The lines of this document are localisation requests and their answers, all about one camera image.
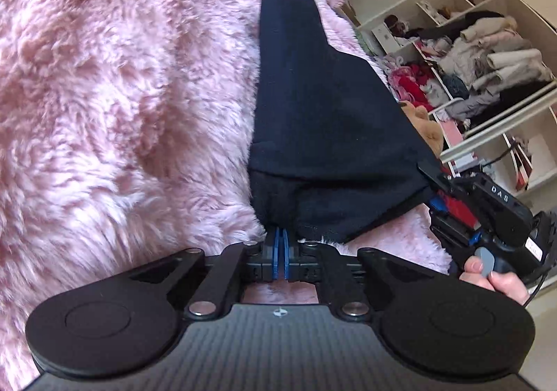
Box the brown teddy bear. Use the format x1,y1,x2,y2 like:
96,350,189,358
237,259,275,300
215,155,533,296
398,101,444,158

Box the fluffy pink blanket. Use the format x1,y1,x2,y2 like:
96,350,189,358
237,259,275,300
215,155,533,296
0,0,454,391

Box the white open wardrobe shelf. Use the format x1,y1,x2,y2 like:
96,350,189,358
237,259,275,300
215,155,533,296
360,0,556,205

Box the black pants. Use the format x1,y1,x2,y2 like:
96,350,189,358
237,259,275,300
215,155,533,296
248,0,436,243

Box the person's right hand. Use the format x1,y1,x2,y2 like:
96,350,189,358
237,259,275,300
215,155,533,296
459,256,529,304

